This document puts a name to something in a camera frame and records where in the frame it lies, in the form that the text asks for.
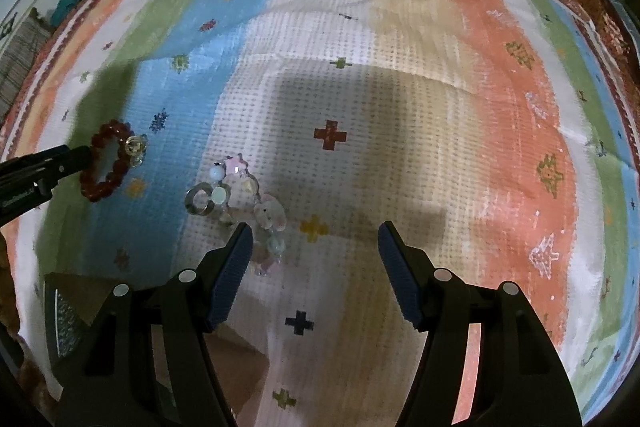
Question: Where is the dark red bead bracelet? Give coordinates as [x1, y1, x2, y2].
[78, 119, 150, 204]

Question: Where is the pastel charm bracelet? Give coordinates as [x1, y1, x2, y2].
[183, 152, 290, 278]

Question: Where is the striped colourful woven mat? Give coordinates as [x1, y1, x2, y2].
[4, 0, 639, 426]

